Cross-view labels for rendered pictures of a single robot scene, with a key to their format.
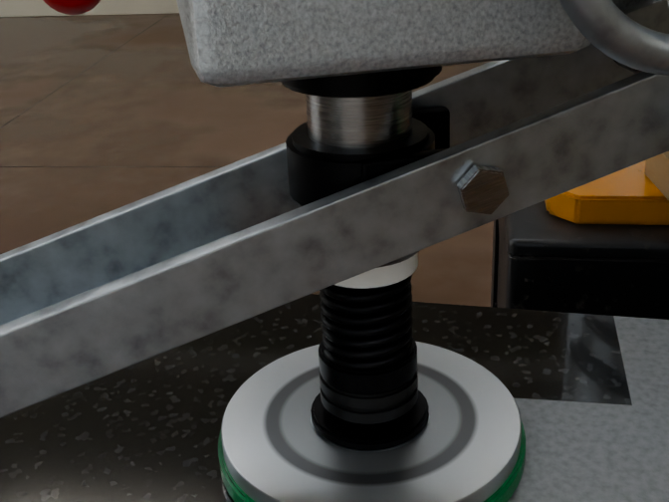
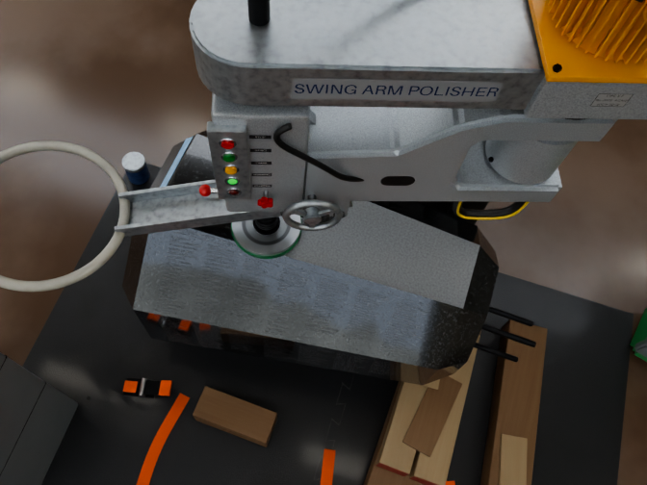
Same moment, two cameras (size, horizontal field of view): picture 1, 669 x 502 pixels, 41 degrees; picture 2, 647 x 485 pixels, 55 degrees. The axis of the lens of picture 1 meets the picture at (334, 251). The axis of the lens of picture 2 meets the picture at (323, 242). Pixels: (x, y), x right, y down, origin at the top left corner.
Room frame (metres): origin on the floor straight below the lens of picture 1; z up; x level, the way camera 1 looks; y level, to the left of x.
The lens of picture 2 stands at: (-0.32, -0.20, 2.58)
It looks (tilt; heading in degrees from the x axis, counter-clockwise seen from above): 65 degrees down; 0
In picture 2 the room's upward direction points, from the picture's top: 9 degrees clockwise
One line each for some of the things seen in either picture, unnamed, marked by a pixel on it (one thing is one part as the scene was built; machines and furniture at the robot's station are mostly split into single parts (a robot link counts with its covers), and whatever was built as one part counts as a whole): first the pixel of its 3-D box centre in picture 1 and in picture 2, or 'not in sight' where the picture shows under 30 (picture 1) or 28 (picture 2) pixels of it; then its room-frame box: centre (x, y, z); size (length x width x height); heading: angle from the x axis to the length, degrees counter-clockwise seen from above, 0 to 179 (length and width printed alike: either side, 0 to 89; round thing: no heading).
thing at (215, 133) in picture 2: not in sight; (231, 164); (0.40, 0.03, 1.37); 0.08 x 0.03 x 0.28; 100
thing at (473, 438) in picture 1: (369, 421); (266, 223); (0.53, -0.02, 0.84); 0.21 x 0.21 x 0.01
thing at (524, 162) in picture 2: not in sight; (533, 132); (0.64, -0.67, 1.34); 0.19 x 0.19 x 0.20
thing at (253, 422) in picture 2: not in sight; (236, 417); (0.06, 0.03, 0.07); 0.30 x 0.12 x 0.12; 79
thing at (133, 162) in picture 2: not in sight; (136, 168); (1.08, 0.70, 0.08); 0.10 x 0.10 x 0.13
